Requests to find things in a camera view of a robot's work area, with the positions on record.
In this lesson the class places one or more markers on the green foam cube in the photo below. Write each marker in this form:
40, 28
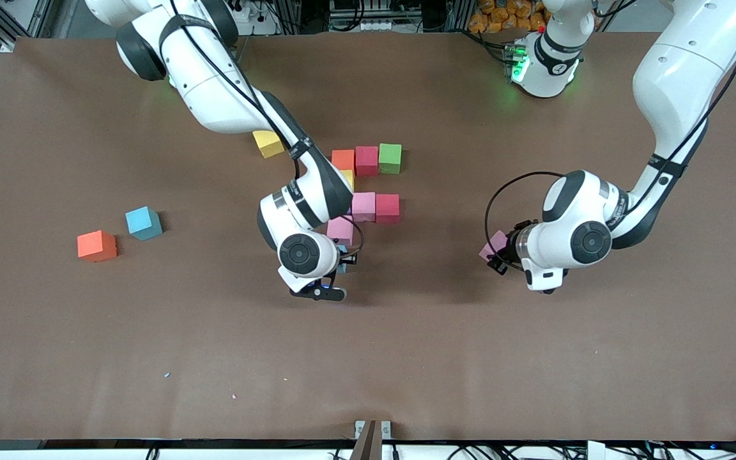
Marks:
390, 158

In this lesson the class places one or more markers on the teal foam cube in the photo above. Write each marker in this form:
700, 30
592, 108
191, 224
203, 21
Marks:
144, 223
342, 249

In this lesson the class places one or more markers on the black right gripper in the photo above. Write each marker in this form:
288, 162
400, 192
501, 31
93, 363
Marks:
346, 259

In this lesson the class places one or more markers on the white power strip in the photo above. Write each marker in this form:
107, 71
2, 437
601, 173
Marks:
250, 16
374, 25

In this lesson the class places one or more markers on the orange foam cube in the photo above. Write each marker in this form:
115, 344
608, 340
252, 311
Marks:
343, 160
96, 246

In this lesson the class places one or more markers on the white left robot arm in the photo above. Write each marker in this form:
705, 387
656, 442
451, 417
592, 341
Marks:
681, 83

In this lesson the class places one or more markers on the yellow foam cube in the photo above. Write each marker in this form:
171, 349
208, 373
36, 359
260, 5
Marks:
349, 179
269, 145

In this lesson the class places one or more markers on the red foam cube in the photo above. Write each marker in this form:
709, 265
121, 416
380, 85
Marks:
367, 160
387, 208

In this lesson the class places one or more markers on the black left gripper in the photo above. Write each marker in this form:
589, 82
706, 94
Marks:
507, 253

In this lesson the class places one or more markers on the brown table mat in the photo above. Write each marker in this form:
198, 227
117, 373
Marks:
368, 358

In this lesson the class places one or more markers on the pile of orange objects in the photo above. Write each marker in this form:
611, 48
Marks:
502, 16

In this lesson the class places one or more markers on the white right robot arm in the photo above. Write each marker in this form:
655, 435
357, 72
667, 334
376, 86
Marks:
214, 96

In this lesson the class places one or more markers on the metal mount bracket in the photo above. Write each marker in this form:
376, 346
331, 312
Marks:
368, 441

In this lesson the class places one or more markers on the pink foam cube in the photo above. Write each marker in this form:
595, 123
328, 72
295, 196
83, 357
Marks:
363, 206
340, 229
494, 246

